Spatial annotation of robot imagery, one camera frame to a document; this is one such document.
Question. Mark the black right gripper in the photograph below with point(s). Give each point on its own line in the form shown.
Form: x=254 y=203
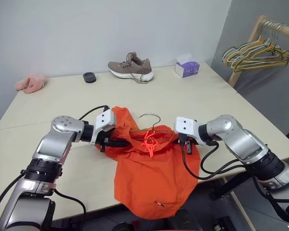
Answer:
x=180 y=139

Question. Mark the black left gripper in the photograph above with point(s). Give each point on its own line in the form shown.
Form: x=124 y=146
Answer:
x=109 y=140

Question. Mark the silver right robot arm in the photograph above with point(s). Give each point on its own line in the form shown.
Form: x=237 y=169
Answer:
x=243 y=142

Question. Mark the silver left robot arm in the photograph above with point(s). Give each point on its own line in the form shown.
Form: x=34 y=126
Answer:
x=55 y=146

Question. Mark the purple tissue box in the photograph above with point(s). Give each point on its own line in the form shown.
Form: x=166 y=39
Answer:
x=186 y=68

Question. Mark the brown sneaker with white sole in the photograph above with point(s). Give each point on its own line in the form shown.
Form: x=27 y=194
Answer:
x=132 y=68

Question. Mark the cream table leg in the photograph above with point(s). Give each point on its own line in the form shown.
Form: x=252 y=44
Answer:
x=240 y=207

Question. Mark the bunch of hangers on rack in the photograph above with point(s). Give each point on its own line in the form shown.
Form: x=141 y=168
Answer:
x=231 y=51

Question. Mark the pink fluffy cloth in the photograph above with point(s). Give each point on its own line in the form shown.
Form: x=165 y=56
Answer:
x=31 y=83

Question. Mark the wooden clothes rack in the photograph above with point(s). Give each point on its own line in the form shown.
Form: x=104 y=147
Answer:
x=253 y=33

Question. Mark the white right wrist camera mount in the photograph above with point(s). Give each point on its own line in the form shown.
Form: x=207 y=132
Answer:
x=185 y=125

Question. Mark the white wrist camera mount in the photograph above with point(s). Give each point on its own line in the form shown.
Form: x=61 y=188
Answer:
x=103 y=120
x=185 y=125

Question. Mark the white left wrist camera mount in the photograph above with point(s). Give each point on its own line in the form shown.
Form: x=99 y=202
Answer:
x=103 y=120

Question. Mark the black table bracket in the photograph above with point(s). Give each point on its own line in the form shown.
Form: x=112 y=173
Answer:
x=231 y=184

